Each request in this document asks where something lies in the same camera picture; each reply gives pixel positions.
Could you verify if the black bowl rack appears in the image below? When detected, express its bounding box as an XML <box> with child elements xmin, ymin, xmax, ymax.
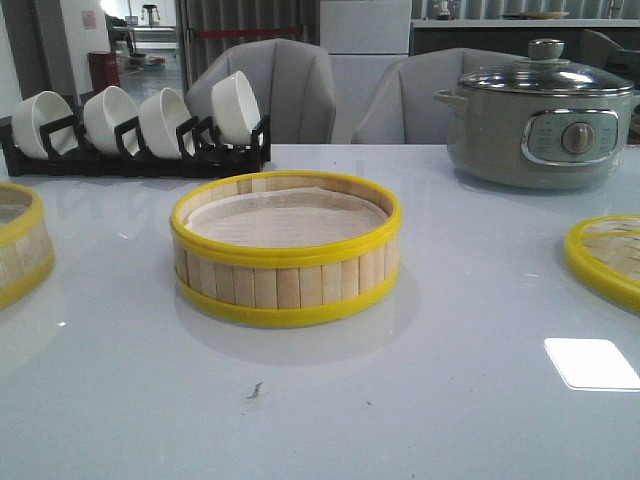
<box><xmin>1</xmin><ymin>114</ymin><xmax>271</xmax><ymax>179</ymax></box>

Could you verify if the grey chair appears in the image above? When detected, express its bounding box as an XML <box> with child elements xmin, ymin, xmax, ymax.
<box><xmin>185</xmin><ymin>38</ymin><xmax>336</xmax><ymax>144</ymax></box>
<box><xmin>352</xmin><ymin>48</ymin><xmax>519</xmax><ymax>145</ymax></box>

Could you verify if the white cabinet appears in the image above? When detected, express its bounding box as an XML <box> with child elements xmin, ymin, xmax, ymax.
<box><xmin>319</xmin><ymin>1</ymin><xmax>412</xmax><ymax>144</ymax></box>

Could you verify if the red bin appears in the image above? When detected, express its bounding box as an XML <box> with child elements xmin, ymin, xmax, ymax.
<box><xmin>87</xmin><ymin>51</ymin><xmax>120</xmax><ymax>94</ymax></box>

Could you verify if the white bowl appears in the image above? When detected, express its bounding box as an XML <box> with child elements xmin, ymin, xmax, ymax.
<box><xmin>139</xmin><ymin>88</ymin><xmax>192</xmax><ymax>159</ymax></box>
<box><xmin>83</xmin><ymin>85</ymin><xmax>138</xmax><ymax>156</ymax></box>
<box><xmin>11</xmin><ymin>91</ymin><xmax>73</xmax><ymax>159</ymax></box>
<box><xmin>211</xmin><ymin>71</ymin><xmax>261</xmax><ymax>146</ymax></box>

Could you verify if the right grey chair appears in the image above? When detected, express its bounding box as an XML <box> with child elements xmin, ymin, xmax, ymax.
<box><xmin>352</xmin><ymin>48</ymin><xmax>519</xmax><ymax>145</ymax></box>

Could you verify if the bamboo steamer basket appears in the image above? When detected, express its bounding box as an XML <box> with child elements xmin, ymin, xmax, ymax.
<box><xmin>170</xmin><ymin>170</ymin><xmax>402</xmax><ymax>327</ymax></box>
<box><xmin>1</xmin><ymin>182</ymin><xmax>55</xmax><ymax>308</ymax></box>

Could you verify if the glass pot lid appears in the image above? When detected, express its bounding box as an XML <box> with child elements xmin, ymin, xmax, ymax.
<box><xmin>458</xmin><ymin>38</ymin><xmax>634</xmax><ymax>96</ymax></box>

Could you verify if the left grey chair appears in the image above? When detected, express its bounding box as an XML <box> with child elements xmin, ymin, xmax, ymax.
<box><xmin>185</xmin><ymin>38</ymin><xmax>336</xmax><ymax>144</ymax></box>

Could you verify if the bamboo steamer lid yellow rim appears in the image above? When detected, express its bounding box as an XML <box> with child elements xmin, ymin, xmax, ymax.
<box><xmin>564</xmin><ymin>214</ymin><xmax>639</xmax><ymax>314</ymax></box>

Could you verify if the white bowl far left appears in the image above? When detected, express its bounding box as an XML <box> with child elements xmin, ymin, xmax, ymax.
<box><xmin>11</xmin><ymin>91</ymin><xmax>73</xmax><ymax>159</ymax></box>

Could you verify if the white steamer liner paper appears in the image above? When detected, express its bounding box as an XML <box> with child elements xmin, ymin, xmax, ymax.
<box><xmin>186</xmin><ymin>187</ymin><xmax>388</xmax><ymax>248</ymax></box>

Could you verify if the grey-green electric cooking pot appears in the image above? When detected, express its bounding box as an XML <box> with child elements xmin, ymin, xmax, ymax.
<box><xmin>433</xmin><ymin>84</ymin><xmax>640</xmax><ymax>190</ymax></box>

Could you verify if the white bowl right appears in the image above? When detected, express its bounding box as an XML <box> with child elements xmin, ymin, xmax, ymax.
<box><xmin>211</xmin><ymin>71</ymin><xmax>261</xmax><ymax>146</ymax></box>

